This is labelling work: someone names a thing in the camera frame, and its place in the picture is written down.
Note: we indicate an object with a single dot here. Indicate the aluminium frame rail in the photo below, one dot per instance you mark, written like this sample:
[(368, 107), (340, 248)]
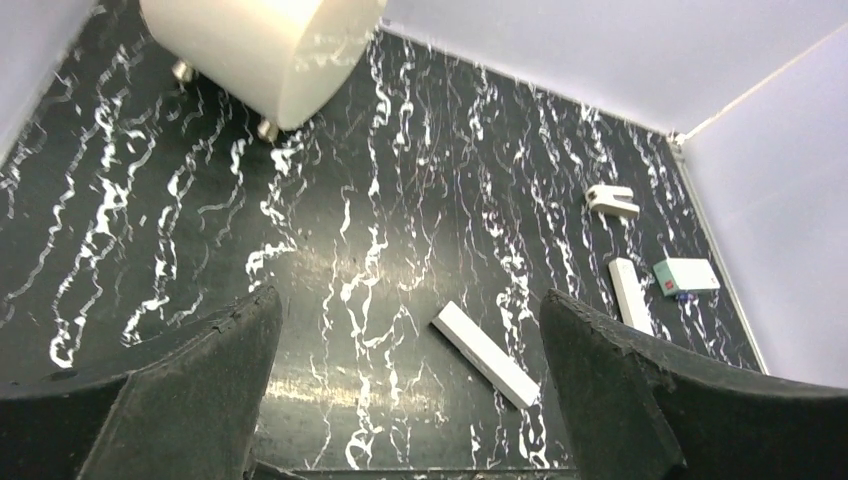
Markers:
[(676, 141)]

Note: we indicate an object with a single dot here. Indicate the white box with red labels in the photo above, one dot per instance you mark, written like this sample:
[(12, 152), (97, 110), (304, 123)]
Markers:
[(677, 276)]

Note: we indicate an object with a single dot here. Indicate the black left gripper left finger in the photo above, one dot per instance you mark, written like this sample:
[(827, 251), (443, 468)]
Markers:
[(183, 405)]

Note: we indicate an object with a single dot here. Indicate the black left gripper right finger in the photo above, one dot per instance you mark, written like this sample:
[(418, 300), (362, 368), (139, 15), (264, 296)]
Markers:
[(638, 407)]

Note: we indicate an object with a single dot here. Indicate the white remote control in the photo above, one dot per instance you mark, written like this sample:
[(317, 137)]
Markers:
[(486, 356)]

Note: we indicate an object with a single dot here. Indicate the small white charger device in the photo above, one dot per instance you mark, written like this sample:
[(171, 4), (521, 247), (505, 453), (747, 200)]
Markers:
[(612, 200)]

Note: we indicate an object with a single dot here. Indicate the large white cylinder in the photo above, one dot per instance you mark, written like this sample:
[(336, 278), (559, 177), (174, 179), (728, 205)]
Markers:
[(284, 59)]

